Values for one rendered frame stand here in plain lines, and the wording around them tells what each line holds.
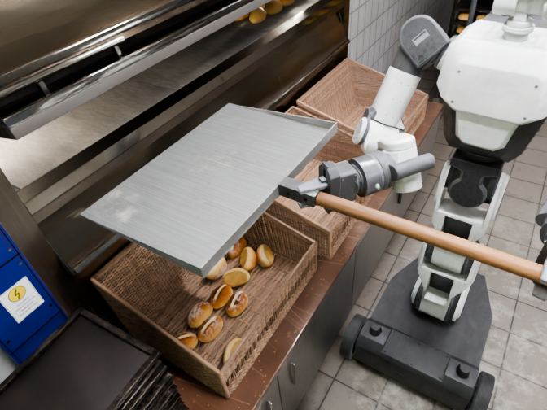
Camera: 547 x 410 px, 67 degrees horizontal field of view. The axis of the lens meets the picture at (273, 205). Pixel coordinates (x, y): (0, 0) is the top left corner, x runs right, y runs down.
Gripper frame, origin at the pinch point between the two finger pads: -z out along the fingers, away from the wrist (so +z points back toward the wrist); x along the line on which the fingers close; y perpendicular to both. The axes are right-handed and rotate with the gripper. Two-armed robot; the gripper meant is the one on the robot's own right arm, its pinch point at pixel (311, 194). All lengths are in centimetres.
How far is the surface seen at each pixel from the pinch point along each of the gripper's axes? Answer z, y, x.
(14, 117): -50, -22, 22
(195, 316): -32, -22, -56
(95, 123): -42, -63, -3
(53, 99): -43, -26, 22
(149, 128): -27, -56, -5
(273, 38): 31, -97, -4
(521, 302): 115, -8, -122
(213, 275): -22, -37, -58
